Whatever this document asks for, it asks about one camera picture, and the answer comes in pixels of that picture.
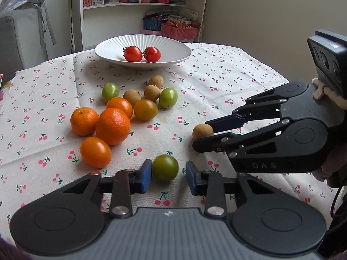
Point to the blue storage box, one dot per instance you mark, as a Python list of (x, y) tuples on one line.
[(153, 25)]

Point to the pink plastic basket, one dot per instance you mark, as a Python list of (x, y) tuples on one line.
[(180, 33)]

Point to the orange tomato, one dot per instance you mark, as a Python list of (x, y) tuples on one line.
[(95, 152), (119, 107)]

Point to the white ribbed plate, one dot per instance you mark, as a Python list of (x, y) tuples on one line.
[(165, 48)]

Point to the yellow-green tomato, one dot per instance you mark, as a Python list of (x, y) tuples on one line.
[(145, 110)]

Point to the person's right hand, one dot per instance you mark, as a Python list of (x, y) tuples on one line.
[(322, 174)]

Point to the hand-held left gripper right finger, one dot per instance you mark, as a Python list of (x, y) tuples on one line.
[(191, 180)]

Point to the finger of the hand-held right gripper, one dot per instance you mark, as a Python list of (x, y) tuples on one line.
[(208, 142), (227, 120)]

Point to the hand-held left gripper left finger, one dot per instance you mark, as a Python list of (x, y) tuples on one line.
[(146, 176)]

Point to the cherry print tablecloth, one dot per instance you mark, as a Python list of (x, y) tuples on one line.
[(173, 138)]

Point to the small white labelled box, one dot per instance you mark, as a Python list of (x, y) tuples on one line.
[(98, 2)]

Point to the pile of colourful packets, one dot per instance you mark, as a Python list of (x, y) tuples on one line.
[(181, 21)]

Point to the green jujube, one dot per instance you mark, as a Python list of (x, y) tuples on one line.
[(168, 98), (110, 92)]

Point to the pink perforated box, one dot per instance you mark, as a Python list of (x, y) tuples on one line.
[(87, 1)]

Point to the striped patterned cushion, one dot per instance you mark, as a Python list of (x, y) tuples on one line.
[(3, 82)]

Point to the small orange tangerine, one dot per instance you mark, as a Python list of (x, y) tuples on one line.
[(83, 121)]

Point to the dark green tomato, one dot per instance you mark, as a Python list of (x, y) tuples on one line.
[(164, 168)]

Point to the grey sofa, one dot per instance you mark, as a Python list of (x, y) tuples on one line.
[(21, 40)]

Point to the large orange tangerine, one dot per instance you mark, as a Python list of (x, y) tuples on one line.
[(113, 126)]

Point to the tan longan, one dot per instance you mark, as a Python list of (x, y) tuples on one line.
[(151, 92), (131, 97), (202, 131), (156, 81)]

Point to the red tomato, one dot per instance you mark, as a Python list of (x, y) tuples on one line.
[(152, 54), (133, 54)]

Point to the pink tray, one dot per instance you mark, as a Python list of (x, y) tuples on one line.
[(150, 32)]

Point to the white bookshelf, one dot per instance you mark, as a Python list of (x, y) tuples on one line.
[(108, 21)]

